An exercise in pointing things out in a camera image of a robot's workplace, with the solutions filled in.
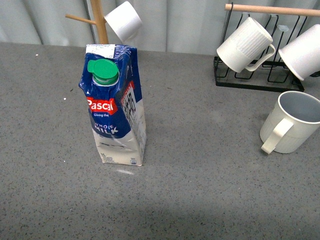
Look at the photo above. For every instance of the blue white milk carton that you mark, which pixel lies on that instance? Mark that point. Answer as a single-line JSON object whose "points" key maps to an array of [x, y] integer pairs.
{"points": [[111, 84]]}

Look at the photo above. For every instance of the cream ribbed cup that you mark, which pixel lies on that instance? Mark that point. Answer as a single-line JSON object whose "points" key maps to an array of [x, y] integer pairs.
{"points": [[294, 118]]}

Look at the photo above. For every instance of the white mug on tree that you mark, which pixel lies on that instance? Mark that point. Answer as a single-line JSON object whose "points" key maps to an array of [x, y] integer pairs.
{"points": [[124, 21]]}

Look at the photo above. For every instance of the wooden mug tree stand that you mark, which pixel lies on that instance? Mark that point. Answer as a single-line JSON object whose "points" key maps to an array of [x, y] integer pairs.
{"points": [[99, 21]]}

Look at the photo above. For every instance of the cream ribbed hanging mug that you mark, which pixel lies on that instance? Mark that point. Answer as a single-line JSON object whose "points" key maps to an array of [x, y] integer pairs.
{"points": [[247, 48]]}

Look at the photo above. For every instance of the black wire mug rack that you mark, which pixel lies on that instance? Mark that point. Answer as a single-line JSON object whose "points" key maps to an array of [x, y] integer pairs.
{"points": [[284, 25]]}

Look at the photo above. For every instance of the white mug black handle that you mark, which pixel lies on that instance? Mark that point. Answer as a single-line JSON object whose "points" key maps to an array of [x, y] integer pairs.
{"points": [[302, 55]]}

